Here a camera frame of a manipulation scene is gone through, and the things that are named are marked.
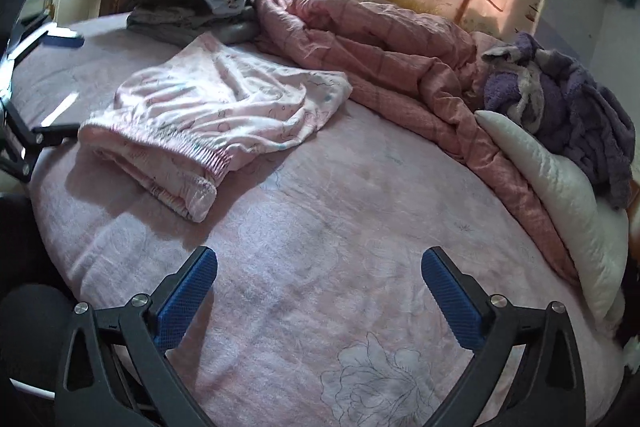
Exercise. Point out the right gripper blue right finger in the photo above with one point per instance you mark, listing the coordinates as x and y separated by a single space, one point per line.
463 302

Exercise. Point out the grey folded clothes stack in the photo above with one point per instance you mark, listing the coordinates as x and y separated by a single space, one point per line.
179 22

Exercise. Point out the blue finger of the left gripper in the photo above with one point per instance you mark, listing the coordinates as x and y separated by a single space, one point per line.
69 41

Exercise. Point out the pink cartoon print pants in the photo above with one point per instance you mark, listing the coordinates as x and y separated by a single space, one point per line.
180 127

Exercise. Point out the white pillow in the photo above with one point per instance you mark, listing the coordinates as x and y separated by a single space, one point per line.
594 233

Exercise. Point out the pink checked duvet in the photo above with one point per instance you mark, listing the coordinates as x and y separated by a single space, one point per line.
419 71

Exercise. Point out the purple fleece robe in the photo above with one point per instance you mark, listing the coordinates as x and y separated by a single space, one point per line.
554 98

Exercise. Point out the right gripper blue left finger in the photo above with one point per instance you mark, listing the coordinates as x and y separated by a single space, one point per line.
179 296

